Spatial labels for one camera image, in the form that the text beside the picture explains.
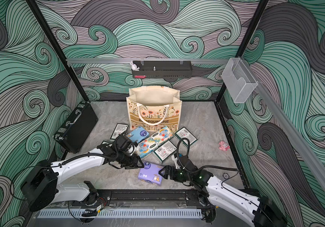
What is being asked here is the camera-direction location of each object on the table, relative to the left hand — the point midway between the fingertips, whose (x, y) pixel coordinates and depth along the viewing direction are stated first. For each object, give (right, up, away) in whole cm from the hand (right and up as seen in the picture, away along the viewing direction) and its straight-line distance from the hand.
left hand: (142, 165), depth 77 cm
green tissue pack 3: (+13, +5, +9) cm, 16 cm away
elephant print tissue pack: (+4, +10, +11) cm, 15 cm away
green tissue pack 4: (-25, +10, +12) cm, 29 cm away
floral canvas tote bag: (+6, +32, +2) cm, 33 cm away
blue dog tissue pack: (-4, +15, +16) cm, 22 cm away
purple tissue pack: (+5, -4, 0) cm, 6 cm away
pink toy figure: (+52, +8, +13) cm, 54 cm away
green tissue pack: (+26, +16, +17) cm, 35 cm away
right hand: (+12, -6, 0) cm, 13 cm away
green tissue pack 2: (-18, +18, +18) cm, 31 cm away
